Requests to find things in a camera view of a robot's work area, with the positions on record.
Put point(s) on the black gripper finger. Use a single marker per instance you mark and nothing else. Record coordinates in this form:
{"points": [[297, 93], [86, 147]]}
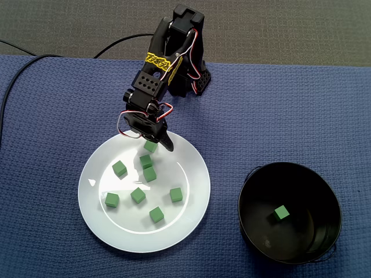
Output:
{"points": [[168, 143]]}

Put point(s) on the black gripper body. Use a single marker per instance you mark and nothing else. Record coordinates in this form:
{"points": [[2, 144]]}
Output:
{"points": [[151, 129]]}

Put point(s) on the white round plate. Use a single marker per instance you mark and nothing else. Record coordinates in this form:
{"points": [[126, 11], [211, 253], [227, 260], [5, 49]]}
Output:
{"points": [[130, 237]]}

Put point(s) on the blue woven cloth mat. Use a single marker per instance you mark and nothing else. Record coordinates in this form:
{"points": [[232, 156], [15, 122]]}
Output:
{"points": [[43, 173]]}

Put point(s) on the black metal bucket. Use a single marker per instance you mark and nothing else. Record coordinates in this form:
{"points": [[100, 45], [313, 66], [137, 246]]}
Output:
{"points": [[304, 231]]}

